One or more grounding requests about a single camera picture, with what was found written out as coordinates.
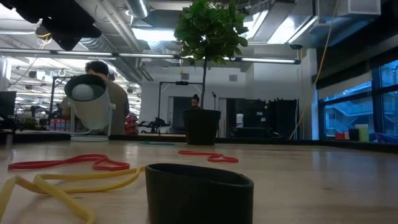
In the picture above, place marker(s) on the teal rubber band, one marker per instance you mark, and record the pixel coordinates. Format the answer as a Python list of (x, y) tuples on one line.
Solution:
[(155, 143)]

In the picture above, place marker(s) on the long ceiling light bar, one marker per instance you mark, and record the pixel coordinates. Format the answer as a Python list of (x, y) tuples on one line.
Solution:
[(267, 60)]

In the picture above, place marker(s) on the black cabinet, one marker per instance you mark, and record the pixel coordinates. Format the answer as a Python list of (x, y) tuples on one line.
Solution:
[(280, 118)]

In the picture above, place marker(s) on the long yellow rubber band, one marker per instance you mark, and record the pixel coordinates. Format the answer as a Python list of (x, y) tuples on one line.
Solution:
[(42, 182)]

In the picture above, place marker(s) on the white bucket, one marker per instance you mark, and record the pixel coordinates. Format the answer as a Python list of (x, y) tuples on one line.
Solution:
[(239, 120)]

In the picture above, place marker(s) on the black oval container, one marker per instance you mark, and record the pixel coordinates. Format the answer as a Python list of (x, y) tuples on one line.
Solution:
[(199, 202)]

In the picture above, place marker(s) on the black camera stand frame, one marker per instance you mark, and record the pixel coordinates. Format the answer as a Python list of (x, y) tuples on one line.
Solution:
[(180, 83)]

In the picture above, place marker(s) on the white spotlight lamp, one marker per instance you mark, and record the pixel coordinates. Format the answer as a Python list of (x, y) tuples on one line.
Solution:
[(93, 115)]

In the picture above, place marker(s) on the pale green cup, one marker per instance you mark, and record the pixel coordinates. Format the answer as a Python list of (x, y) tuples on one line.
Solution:
[(363, 132)]

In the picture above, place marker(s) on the blue tinted window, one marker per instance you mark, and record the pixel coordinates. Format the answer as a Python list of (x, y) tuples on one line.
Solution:
[(348, 118)]

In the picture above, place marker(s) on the black computer monitor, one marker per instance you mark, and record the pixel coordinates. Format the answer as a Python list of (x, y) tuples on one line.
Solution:
[(7, 102)]

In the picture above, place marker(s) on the person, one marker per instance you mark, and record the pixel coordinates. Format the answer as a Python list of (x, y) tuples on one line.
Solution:
[(119, 102), (195, 101)]

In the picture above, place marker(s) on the small black box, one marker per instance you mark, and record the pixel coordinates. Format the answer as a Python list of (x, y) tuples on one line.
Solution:
[(354, 134)]

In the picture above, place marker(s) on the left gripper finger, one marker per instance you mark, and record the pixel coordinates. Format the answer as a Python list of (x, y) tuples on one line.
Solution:
[(82, 35), (85, 27)]

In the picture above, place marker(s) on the silver ceiling duct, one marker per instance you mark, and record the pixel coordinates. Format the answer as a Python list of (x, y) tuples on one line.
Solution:
[(138, 7)]

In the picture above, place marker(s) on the pink box row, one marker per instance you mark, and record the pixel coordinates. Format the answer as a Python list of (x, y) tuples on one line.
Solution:
[(62, 125)]

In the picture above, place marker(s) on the small red box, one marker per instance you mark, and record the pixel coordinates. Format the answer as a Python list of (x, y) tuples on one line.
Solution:
[(339, 136)]

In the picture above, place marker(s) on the red plastic crates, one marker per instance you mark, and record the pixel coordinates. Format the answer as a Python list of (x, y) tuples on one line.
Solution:
[(132, 124)]

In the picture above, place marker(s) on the potted green plant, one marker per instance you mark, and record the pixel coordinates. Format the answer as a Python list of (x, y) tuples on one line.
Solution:
[(201, 127)]

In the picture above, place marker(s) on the red rubber band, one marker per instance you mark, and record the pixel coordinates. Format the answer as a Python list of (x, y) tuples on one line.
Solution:
[(115, 167), (192, 152)]

